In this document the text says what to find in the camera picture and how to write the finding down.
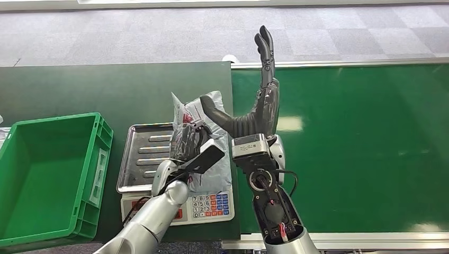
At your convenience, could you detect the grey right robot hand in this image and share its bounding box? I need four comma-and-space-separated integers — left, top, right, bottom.
199, 25, 281, 140

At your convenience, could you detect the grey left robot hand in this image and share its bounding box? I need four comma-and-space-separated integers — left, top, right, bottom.
169, 120, 213, 163

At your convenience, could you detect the grey plastic mailer package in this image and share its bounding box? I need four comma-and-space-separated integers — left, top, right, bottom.
170, 90, 235, 196

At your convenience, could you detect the green conveyor belt machine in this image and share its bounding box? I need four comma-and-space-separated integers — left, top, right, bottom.
221, 58, 449, 251

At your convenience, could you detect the steel weighing pan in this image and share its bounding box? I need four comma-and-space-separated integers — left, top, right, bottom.
116, 122, 176, 195

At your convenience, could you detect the white electronic scale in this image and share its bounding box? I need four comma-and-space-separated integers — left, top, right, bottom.
116, 122, 236, 227

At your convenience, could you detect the dark green table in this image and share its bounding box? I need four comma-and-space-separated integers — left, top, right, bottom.
0, 61, 241, 254

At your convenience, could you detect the green plastic crate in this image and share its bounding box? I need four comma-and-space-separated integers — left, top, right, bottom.
0, 112, 114, 248

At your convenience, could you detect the clear plastic bag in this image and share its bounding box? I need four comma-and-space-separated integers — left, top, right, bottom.
0, 115, 12, 150

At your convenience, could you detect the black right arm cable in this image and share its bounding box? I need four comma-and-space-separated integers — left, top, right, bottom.
274, 169, 299, 198

